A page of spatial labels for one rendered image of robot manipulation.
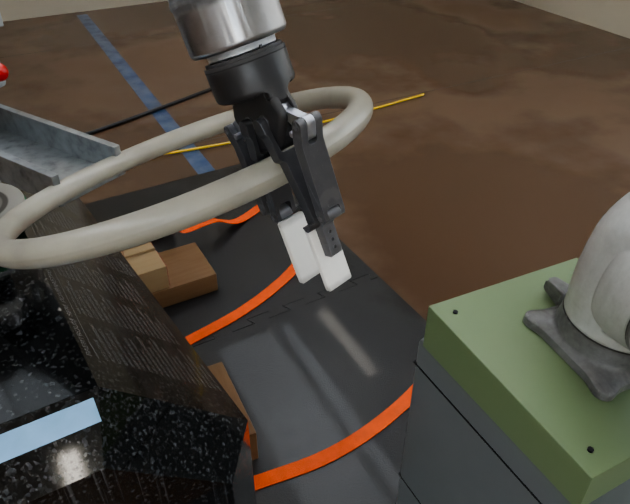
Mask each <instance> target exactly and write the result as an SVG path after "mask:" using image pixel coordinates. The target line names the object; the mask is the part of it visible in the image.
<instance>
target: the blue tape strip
mask: <svg viewBox="0 0 630 504"><path fill-rule="evenodd" d="M98 422H101V418H100V415H99V412H98V410H97V407H96V404H95V401H94V398H91V399H88V400H86V401H83V402H81V403H78V404H76V405H73V406H71V407H68V408H66V409H63V410H61V411H58V412H55V413H53V414H50V415H48V416H45V417H43V418H40V419H38V420H35V421H33V422H30V423H28V424H25V425H23V426H20V427H18V428H15V429H13V430H10V431H8V432H5V433H3V434H0V463H2V462H5V461H7V460H10V459H12V458H14V457H17V456H19V455H22V454H24V453H26V452H29V451H31V450H34V449H36V448H38V447H41V446H43V445H46V444H48V443H50V442H53V441H55V440H58V439H60V438H62V437H65V436H67V435H70V434H72V433H74V432H77V431H79V430H82V429H84V428H86V427H89V426H91V425H94V424H96V423H98Z"/></svg>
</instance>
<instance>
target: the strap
mask: <svg viewBox="0 0 630 504"><path fill-rule="evenodd" d="M258 212H260V210H259V208H258V205H256V206H254V207H253V208H252V209H250V210H249V211H247V212H246V213H244V214H243V215H241V216H239V217H237V218H235V219H232V220H222V219H216V218H212V219H210V220H208V221H205V222H203V223H200V224H198V225H195V226H193V227H190V228H187V229H185V230H182V231H179V232H181V233H188V232H192V231H194V230H197V229H199V228H201V227H204V226H206V225H209V224H212V223H215V222H225V223H230V224H239V223H242V222H244V221H246V220H248V219H250V218H251V217H253V216H254V215H256V214H257V213H258ZM295 274H296V272H295V270H294V267H293V264H291V265H290V266H289V267H288V269H287V270H286V271H285V272H284V273H283V274H282V275H281V276H280V277H278V278H277V279H276V280H275V281H274V282H273V283H272V284H270V285H269V286H268V287H267V288H266V289H264V290H263V291H262V292H260V293H259V294H258V295H256V296H255V297H254V298H252V299H251V300H249V301H248V302H247V303H245V304H244V305H242V306H240V307H239V308H237V309H236V310H234V311H232V312H231V313H229V314H227V315H226V316H224V317H222V318H220V319H218V320H217V321H215V322H213V323H211V324H209V325H207V326H205V327H203V328H201V329H199V330H197V331H196V332H194V333H192V334H190V335H188V336H186V337H185V338H186V339H187V341H188V342H189V343H190V345H192V344H194V343H195V342H197V341H199V340H201V339H203V338H205V337H207V336H208V335H210V334H212V333H214V332H216V331H218V330H220V329H221V328H223V327H225V326H227V325H229V324H231V323H232V322H234V321H236V320H237V319H239V318H241V317H242V316H244V315H245V314H247V313H248V312H250V311H251V310H253V309H254V308H256V307H257V306H259V305H260V304H261V303H263V302H264V301H265V300H267V299H268V298H269V297H271V296H272V295H273V294H274V293H276V292H277V291H278V290H279V289H280V288H281V287H283V286H284V285H285V284H286V283H287V282H288V281H289V280H290V279H291V278H292V277H293V276H294V275H295ZM412 388H413V384H412V386H411V387H410V388H409V389H408V390H407V391H406V392H405V393H404V394H403V395H402V396H401V397H400V398H399V399H397V400H396V401H395V402H394V403H393V404H392V405H391V406H389V407H388V408H387V409H386V410H385V411H383V412H382V413H381V414H379V415H378V416H377V417H376V418H374V419H373V420H372V421H370V422H369V423H368V424H366V425H365V426H363V427H362V428H360V429H359V430H358V431H356V432H354V433H353V434H351V435H350V436H348V437H346V438H345V439H343V440H341V441H340V442H338V443H336V444H334V445H332V446H330V447H328V448H326V449H324V450H322V451H320V452H318V453H316V454H313V455H311V456H309V457H306V458H304V459H301V460H299V461H296V462H293V463H290V464H287V465H284V466H281V467H278V468H275V469H272V470H269V471H266V472H263V473H260V474H257V475H254V486H255V491H256V490H259V489H262V488H265V487H268V486H271V485H274V484H276V483H279V482H282V481H285V480H288V479H291V478H294V477H297V476H299V475H302V474H305V473H308V472H310V471H313V470H315V469H317V468H320V467H322V466H324V465H326V464H328V463H330V462H332V461H334V460H336V459H338V458H340V457H342V456H344V455H346V454H347V453H349V452H351V451H352V450H354V449H356V448H357V447H359V446H361V445H362V444H364V443H365V442H367V441H368V440H369V439H371V438H372V437H374V436H375V435H376V434H378V433H379V432H380V431H382V430H383V429H384V428H386V427H387V426H388V425H389V424H391V423H392V422H393V421H394V420H396V419H397V418H398V417H399V416H400V415H401V414H403V413H404V412H405V411H406V410H407V409H408V408H409V407H410V403H411V396H412Z"/></svg>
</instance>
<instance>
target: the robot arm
mask: <svg viewBox="0 0 630 504"><path fill-rule="evenodd" d="M168 3H169V8H170V11H171V12H172V13H173V15H174V18H175V21H176V23H177V26H178V28H179V31H180V33H181V36H182V38H183V41H184V43H185V46H186V48H187V51H188V53H189V56H190V58H191V59H192V60H194V61H199V60H203V59H207V61H208V63H209V64H208V65H206V66H205V68H206V69H205V70H204V72H205V75H206V77H207V80H208V82H209V85H210V87H211V90H212V93H213V95H214V98H215V100H216V102H217V103H218V104H219V105H223V106H226V105H232V107H233V112H234V118H235V121H234V122H233V123H231V124H229V125H227V126H225V127H224V132H225V134H226V136H227V138H228V139H229V141H230V142H231V144H232V146H233V147H234V149H235V152H236V154H237V157H238V159H239V161H240V164H241V166H242V169H244V168H246V167H248V166H250V165H252V164H254V163H257V162H259V161H261V160H263V159H265V158H267V157H269V156H271V158H272V160H273V162H274V163H277V164H280V166H281V168H282V170H283V172H284V174H285V176H286V178H287V180H288V182H289V183H287V184H285V185H283V186H281V187H279V188H277V189H276V190H274V191H272V192H270V193H268V194H266V195H264V196H261V197H259V198H257V199H255V200H256V203H257V205H258V208H259V210H260V212H261V214H262V215H263V216H266V215H268V214H269V215H271V219H272V220H273V221H274V222H275V223H278V224H277V225H278V227H279V230H280V233H281V235H282V238H283V241H284V243H285V246H286V248H287V251H288V254H289V256H290V259H291V262H292V264H293V267H294V270H295V272H296V275H297V277H298V280H299V282H300V283H303V284H304V283H305V282H307V281H308V280H310V279H311V278H313V277H314V276H316V275H317V274H319V273H320V275H321V277H322V280H323V283H324V286H325V288H326V290H327V291H330V292H331V291H332V290H334V289H335V288H337V287H338V286H340V285H341V284H343V283H344V282H345V281H347V280H348V279H350V278H351V273H350V270H349V267H348V265H347V262H346V259H345V256H344V253H343V250H342V246H341V243H340V241H339V237H338V234H337V231H336V228H335V225H334V219H335V218H336V217H338V216H340V215H341V214H343V213H344V212H345V206H344V203H343V200H342V197H341V193H340V190H339V187H338V183H337V180H336V177H335V173H334V170H333V167H332V163H331V160H330V157H329V153H328V150H327V147H326V144H325V140H324V137H323V123H322V116H321V114H320V113H319V112H318V111H317V110H315V111H312V112H310V113H308V114H307V113H305V112H302V111H300V110H298V106H297V104H296V102H295V100H294V99H293V97H292V96H291V94H290V92H289V90H288V84H289V82H291V81H292V80H293V79H294V76H295V72H294V69H293V66H292V63H291V60H290V57H289V54H288V51H287V48H286V45H285V42H284V41H283V42H282V41H281V39H277V40H276V37H275V33H278V32H280V31H282V30H283V29H285V27H286V20H285V17H284V14H283V11H282V8H281V5H280V2H279V0H168ZM245 141H246V142H245ZM292 145H294V146H293V147H291V148H289V149H287V150H286V151H284V152H282V150H284V149H286V148H288V147H290V146H292ZM291 189H292V190H291ZM292 191H293V193H294V195H295V197H296V199H297V201H298V203H299V205H298V204H295V203H294V199H293V194H292ZM266 200H267V202H266ZM300 209H302V211H303V212H302V211H299V210H300ZM297 211H298V212H297ZM295 212H296V213H295ZM305 218H306V219H305ZM306 220H307V221H306ZM307 222H308V224H307ZM544 290H545V291H546V293H547V294H548V295H549V297H550V298H551V300H552V301H553V302H554V304H555V306H553V307H550V308H546V309H539V310H529V311H527V312H526V313H525V315H524V318H523V323H524V324H525V326H527V327H528V328H529V329H531V330H533V331H534V332H536V333H537V334H538V335H539V336H540V337H541V338H542V339H543V340H544V341H545V342H546V343H547V344H548V345H549V346H550V347H551V348H552V349H553V350H554V351H555V352H556V353H557V354H558V355H559V356H560V357H561V358H562V359H563V360H564V361H565V362H566V363H567V364H568V365H569V366H570V367H571V368H572V369H573V370H574V371H575V372H576V373H577V374H578V375H579V376H580V377H581V378H582V379H583V381H584V382H585V383H586V385H587V386H588V388H589V390H590V391H591V393H592V394H593V395H594V396H595V397H596V398H597V399H599V400H601V401H606V402H609V401H612V400H613V399H614V398H615V397H616V396H617V395H618V394H619V393H621V392H623V391H626V390H628V389H630V192H629V193H627V194H626V195H625V196H623V197H622V198H621V199H620V200H618V201H617V202H616V203H615V204H614V205H613V206H612V207H611V208H610V209H609V210H608V211H607V212H606V213H605V214H604V215H603V217H602V218H601V219H600V221H599V222H598V223H597V225H596V226H595V228H594V230H593V232H592V233H591V235H590V237H589V239H588V241H587V243H586V245H585V247H584V249H583V251H582V253H581V255H580V257H579V260H578V262H577V264H576V267H575V269H574V272H573V275H572V277H571V280H570V284H568V283H566V282H564V281H563V280H561V279H559V278H558V277H551V278H549V280H547V281H546V282H545V284H544Z"/></svg>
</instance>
